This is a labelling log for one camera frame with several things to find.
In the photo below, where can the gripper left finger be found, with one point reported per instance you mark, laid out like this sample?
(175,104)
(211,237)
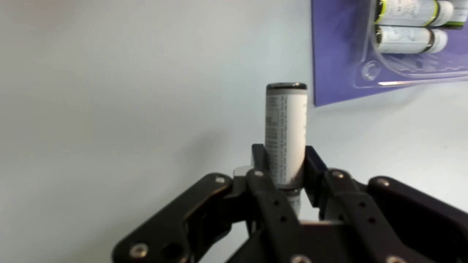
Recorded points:
(204,215)

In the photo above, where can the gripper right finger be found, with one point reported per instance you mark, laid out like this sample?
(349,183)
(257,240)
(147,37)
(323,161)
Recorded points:
(369,215)

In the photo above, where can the clear plastic box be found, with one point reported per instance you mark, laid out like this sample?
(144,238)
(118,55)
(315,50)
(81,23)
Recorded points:
(409,44)

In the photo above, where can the purple sheet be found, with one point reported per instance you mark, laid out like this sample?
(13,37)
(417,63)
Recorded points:
(336,54)

